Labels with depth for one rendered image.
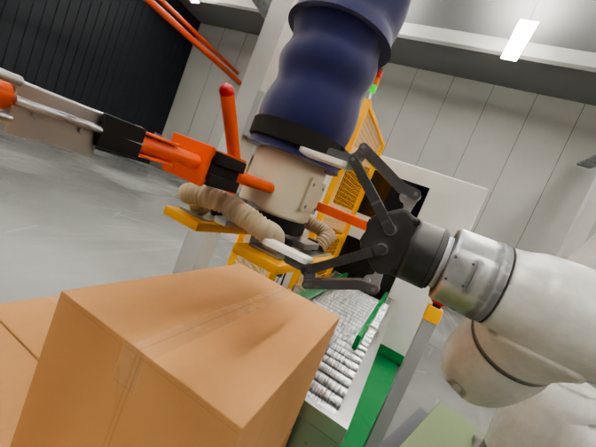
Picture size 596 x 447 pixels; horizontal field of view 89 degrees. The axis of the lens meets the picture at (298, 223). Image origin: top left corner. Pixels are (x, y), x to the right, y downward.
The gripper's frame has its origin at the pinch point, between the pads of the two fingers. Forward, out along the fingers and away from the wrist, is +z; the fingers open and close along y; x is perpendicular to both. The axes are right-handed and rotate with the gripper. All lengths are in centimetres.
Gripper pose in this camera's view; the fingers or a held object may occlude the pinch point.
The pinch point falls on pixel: (291, 199)
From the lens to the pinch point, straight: 42.5
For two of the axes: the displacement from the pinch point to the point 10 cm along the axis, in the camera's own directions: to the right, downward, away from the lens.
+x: 3.6, 0.5, 9.3
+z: -8.5, -3.8, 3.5
